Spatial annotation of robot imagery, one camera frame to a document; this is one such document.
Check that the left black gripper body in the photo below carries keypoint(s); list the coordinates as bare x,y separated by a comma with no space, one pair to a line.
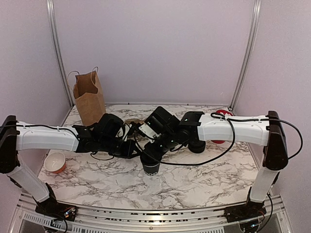
108,146

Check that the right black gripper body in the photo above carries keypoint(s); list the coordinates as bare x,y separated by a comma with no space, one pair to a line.
168,143

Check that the brown paper bag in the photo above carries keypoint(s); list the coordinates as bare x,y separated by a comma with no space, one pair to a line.
88,95

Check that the single black paper cup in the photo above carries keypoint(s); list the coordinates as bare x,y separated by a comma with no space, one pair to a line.
152,169

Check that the black cup lid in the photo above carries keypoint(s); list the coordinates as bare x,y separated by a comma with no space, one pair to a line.
148,162

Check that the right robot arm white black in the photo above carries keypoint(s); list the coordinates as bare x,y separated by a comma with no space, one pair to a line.
264,131

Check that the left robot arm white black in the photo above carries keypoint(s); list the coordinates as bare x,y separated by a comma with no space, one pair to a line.
16,136

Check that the stack of black cup lids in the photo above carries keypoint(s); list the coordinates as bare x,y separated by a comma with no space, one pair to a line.
197,146

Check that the far cardboard cup carrier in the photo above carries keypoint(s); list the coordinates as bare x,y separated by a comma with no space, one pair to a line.
137,120

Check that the red cylindrical container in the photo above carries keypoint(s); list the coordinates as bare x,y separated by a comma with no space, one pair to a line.
223,112

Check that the orange white bowl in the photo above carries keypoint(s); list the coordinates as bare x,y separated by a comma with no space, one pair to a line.
55,162

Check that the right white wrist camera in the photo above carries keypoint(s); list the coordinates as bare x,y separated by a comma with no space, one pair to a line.
148,132

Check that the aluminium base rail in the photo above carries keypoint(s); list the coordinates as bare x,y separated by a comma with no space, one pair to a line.
91,219

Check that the left aluminium frame post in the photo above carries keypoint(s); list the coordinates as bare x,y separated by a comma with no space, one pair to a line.
57,50

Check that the aluminium frame post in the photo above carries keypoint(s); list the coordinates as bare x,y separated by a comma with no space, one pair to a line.
57,50
248,52

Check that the right aluminium frame post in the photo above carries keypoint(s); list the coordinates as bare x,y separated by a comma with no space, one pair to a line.
248,52

